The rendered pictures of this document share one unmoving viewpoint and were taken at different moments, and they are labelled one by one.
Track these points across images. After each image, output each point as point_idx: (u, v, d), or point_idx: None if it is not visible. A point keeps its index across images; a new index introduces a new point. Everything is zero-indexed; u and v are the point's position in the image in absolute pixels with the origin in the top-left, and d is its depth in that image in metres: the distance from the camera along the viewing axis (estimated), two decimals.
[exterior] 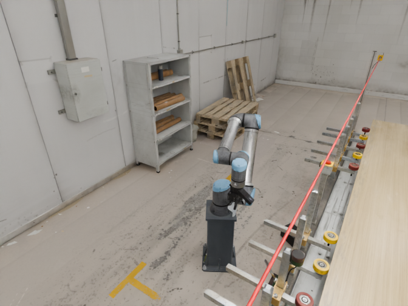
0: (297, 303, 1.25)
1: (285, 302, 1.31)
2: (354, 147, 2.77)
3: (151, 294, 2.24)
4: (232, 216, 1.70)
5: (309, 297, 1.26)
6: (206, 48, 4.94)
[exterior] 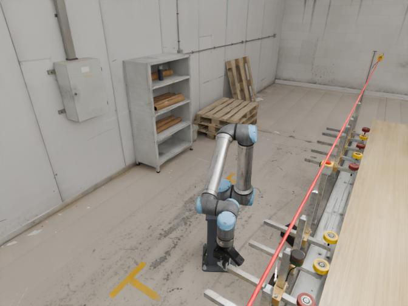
0: (298, 304, 1.24)
1: (286, 303, 1.31)
2: (354, 147, 2.77)
3: (151, 294, 2.24)
4: (225, 271, 1.49)
5: (311, 298, 1.25)
6: (206, 48, 4.94)
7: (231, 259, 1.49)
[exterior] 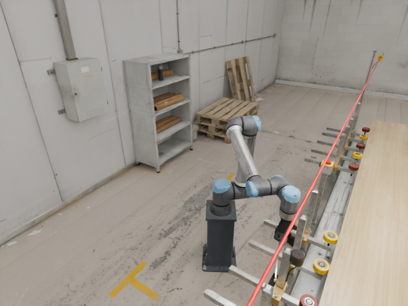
0: None
1: (289, 305, 1.30)
2: (354, 147, 2.77)
3: (151, 294, 2.24)
4: None
5: (314, 299, 1.25)
6: (206, 48, 4.94)
7: (287, 241, 1.48)
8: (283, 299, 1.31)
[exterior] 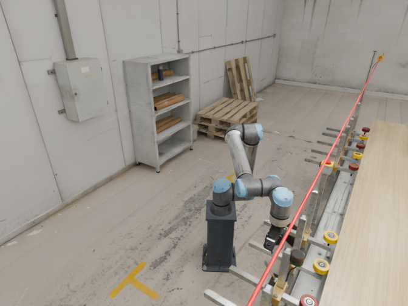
0: None
1: (289, 305, 1.30)
2: (354, 147, 2.77)
3: (151, 294, 2.24)
4: (271, 253, 1.37)
5: (314, 299, 1.25)
6: (206, 48, 4.94)
7: None
8: (283, 299, 1.31)
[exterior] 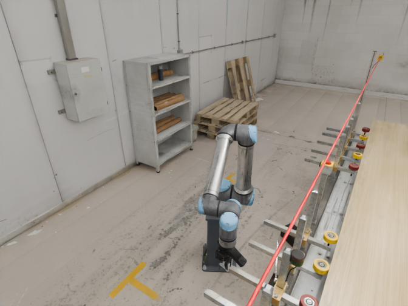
0: None
1: (289, 305, 1.30)
2: (354, 147, 2.77)
3: (151, 294, 2.24)
4: (227, 271, 1.48)
5: (314, 299, 1.25)
6: (206, 48, 4.94)
7: (233, 260, 1.48)
8: (283, 299, 1.31)
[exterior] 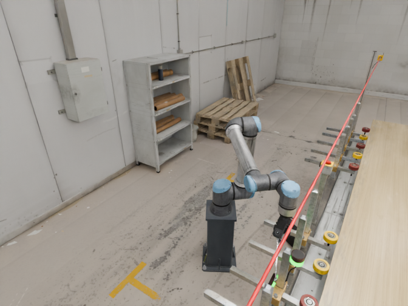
0: None
1: (289, 305, 1.30)
2: (354, 147, 2.77)
3: (151, 294, 2.24)
4: (278, 241, 1.49)
5: (314, 299, 1.25)
6: (206, 48, 4.94)
7: (286, 238, 1.43)
8: (284, 299, 1.31)
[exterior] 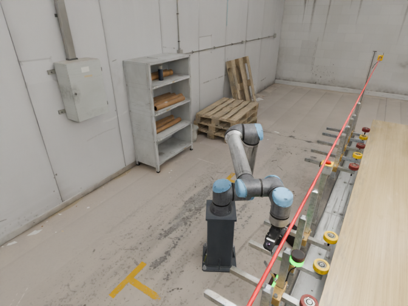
0: None
1: (289, 305, 1.30)
2: (354, 147, 2.77)
3: (151, 294, 2.24)
4: (270, 254, 1.37)
5: (314, 299, 1.25)
6: (206, 48, 4.94)
7: None
8: (284, 299, 1.31)
